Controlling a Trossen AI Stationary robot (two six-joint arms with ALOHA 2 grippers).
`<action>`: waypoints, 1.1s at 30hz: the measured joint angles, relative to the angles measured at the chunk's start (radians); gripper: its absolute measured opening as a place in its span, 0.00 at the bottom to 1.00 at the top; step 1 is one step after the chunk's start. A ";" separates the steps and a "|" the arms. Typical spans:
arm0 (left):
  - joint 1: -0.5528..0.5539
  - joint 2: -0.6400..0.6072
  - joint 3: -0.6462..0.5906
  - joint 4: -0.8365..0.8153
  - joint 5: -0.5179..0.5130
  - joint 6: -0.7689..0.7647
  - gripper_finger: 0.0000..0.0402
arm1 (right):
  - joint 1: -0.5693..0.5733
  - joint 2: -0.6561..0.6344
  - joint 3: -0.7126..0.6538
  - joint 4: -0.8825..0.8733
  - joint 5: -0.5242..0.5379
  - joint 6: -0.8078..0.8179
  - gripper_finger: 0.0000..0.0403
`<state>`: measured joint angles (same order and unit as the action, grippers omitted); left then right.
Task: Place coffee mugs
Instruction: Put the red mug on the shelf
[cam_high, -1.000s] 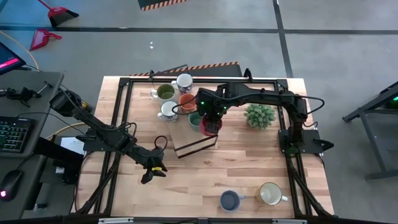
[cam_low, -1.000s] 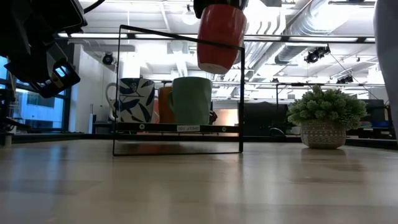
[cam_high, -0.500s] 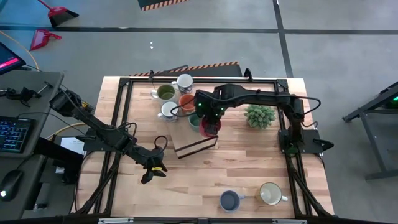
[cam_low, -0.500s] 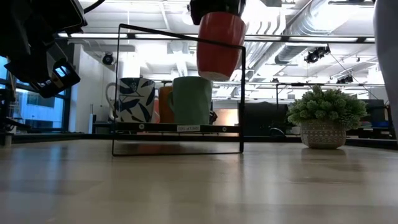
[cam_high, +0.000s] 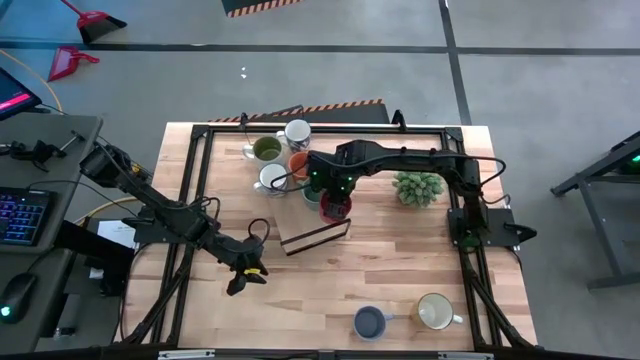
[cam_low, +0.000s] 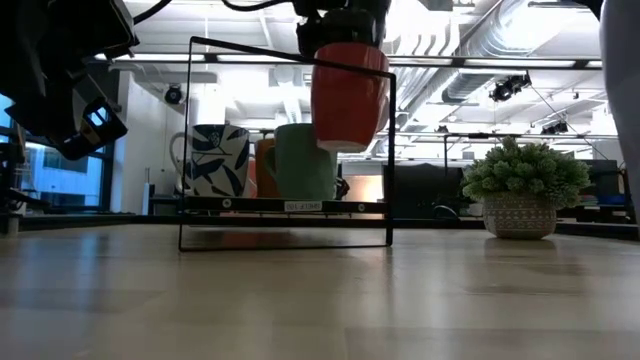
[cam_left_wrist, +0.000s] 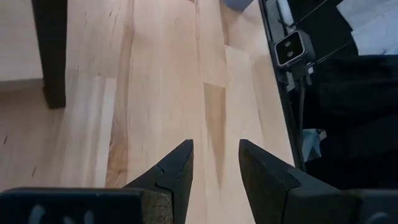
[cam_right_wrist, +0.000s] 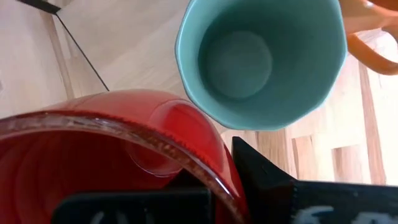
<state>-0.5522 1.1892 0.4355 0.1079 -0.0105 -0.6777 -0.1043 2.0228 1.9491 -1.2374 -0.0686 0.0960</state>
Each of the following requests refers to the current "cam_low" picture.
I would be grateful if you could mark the round black ceiling camera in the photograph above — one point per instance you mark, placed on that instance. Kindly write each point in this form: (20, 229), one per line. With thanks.
(173, 95)

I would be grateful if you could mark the black aluminium table frame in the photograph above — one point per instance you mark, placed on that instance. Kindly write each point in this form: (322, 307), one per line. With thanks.
(590, 227)

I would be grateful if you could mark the black metal stand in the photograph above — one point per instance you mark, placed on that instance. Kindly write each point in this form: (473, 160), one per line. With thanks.
(10, 200)

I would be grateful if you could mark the green succulent in patterned pot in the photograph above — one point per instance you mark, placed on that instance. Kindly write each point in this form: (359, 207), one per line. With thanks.
(520, 200)

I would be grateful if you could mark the black office chair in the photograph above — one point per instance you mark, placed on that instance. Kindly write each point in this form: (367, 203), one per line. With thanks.
(425, 190)

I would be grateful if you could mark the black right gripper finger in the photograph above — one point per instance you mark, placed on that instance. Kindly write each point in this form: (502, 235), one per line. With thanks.
(335, 32)

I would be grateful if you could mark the ceiling light strip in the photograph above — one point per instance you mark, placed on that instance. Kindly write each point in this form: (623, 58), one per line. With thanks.
(160, 57)

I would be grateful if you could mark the glass window black frame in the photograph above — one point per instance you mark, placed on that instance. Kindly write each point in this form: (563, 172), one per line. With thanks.
(60, 175)

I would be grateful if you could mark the red mug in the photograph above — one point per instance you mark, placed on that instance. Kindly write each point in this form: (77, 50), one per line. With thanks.
(347, 100)

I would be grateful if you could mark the orange mug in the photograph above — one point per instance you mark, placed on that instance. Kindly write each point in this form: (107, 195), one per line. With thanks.
(265, 170)

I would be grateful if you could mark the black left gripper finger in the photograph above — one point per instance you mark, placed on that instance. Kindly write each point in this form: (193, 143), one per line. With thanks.
(95, 127)

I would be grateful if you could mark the silver ventilation duct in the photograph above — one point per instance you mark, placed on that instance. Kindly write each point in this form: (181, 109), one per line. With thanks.
(495, 30)

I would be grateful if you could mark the black ceiling spotlight cluster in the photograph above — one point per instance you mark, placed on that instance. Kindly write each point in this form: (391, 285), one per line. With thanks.
(507, 89)

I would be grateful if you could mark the blue bin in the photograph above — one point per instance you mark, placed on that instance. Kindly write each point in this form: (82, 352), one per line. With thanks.
(611, 199)

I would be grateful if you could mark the white mug blue leaf pattern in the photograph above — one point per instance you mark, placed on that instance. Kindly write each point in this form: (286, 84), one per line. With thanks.
(220, 160)

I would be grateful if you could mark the green faceted mug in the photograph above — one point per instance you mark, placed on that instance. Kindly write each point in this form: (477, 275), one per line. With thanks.
(305, 165)

